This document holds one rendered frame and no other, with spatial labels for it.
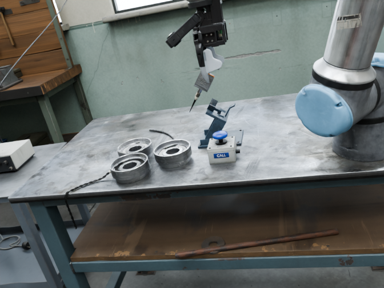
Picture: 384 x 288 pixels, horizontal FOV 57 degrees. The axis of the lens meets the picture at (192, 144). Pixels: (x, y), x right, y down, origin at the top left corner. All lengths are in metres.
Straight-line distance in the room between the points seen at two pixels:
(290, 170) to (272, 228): 0.27
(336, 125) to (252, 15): 1.81
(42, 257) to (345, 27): 1.32
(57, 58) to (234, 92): 1.29
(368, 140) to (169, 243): 0.62
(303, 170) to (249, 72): 1.73
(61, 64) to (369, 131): 2.26
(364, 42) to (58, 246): 0.96
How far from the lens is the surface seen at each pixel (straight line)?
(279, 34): 2.49
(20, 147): 1.64
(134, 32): 2.61
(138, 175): 0.93
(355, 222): 1.12
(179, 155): 0.94
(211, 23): 0.96
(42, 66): 2.83
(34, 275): 1.80
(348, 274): 1.75
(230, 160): 0.92
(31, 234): 1.51
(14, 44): 2.91
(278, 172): 0.86
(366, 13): 0.68
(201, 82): 1.00
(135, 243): 1.15
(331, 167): 0.87
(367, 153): 0.89
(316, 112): 0.74
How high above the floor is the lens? 1.24
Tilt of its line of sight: 24 degrees down
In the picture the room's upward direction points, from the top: 12 degrees counter-clockwise
